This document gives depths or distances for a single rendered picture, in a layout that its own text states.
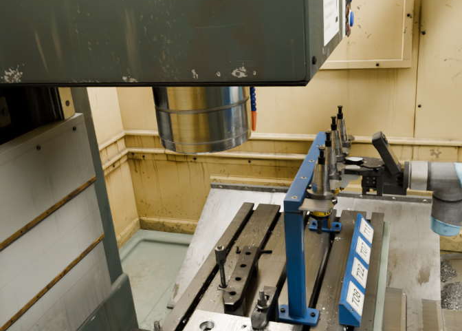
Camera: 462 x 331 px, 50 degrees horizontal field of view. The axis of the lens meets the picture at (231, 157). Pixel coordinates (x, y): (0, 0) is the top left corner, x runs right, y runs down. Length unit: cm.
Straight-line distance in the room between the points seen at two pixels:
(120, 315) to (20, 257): 51
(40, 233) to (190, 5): 69
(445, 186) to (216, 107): 74
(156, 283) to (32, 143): 104
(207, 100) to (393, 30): 110
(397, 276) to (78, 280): 101
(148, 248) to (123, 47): 161
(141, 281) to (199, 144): 133
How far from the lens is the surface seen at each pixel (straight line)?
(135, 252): 223
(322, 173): 111
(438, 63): 177
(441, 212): 136
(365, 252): 147
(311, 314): 127
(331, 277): 142
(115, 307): 153
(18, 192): 110
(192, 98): 74
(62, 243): 124
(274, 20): 63
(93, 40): 74
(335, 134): 131
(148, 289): 199
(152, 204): 226
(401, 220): 188
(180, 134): 77
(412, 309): 163
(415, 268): 177
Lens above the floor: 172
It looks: 21 degrees down
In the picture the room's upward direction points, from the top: 5 degrees counter-clockwise
